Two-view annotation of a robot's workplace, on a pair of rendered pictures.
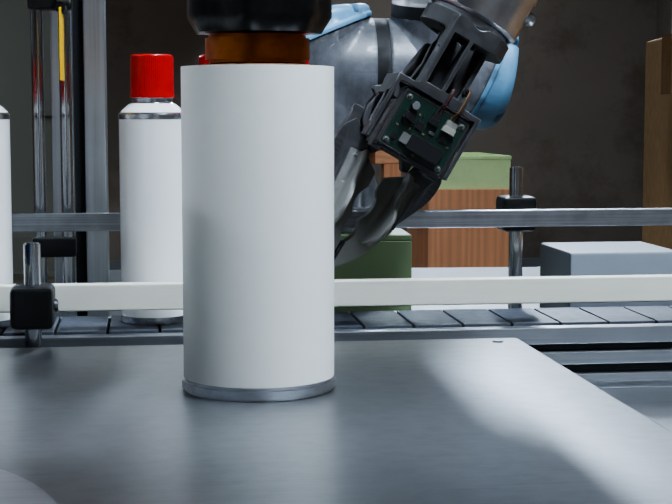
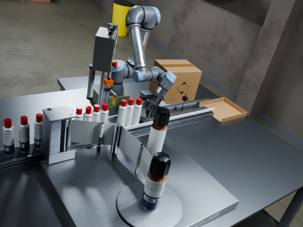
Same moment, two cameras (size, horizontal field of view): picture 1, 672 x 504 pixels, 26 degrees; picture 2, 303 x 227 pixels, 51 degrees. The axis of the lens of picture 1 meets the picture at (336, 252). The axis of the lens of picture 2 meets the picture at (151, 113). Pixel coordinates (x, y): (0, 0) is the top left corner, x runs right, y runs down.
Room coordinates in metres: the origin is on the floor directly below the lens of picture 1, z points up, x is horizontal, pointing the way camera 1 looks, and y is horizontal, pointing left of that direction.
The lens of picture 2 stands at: (-0.35, 0.93, 1.99)
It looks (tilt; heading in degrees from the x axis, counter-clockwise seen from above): 30 degrees down; 326
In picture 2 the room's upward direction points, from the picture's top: 12 degrees clockwise
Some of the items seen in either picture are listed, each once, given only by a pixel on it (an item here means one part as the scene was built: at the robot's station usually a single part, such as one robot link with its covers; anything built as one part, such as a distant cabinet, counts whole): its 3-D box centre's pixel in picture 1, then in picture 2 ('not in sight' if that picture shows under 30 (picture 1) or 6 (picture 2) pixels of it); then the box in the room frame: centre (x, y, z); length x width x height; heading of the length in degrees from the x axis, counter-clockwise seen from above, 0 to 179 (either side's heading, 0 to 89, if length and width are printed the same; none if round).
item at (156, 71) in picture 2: not in sight; (156, 74); (1.23, -0.12, 1.19); 0.11 x 0.11 x 0.08; 6
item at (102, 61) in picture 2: not in sight; (105, 49); (1.18, 0.27, 1.38); 0.17 x 0.10 x 0.19; 152
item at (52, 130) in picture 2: not in sight; (58, 133); (0.97, 0.57, 1.01); 0.14 x 0.13 x 0.26; 97
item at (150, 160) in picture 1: (153, 188); (121, 115); (1.12, 0.14, 0.98); 0.05 x 0.05 x 0.20
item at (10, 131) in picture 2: not in sight; (8, 137); (1.03, 0.79, 0.98); 0.05 x 0.05 x 0.20
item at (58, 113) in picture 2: not in sight; (59, 113); (0.96, 0.56, 1.14); 0.14 x 0.11 x 0.01; 97
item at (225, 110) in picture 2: not in sight; (222, 109); (1.24, -0.83, 0.85); 0.30 x 0.26 x 0.04; 97
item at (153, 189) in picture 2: not in sight; (155, 180); (0.49, 0.25, 1.04); 0.09 x 0.09 x 0.29
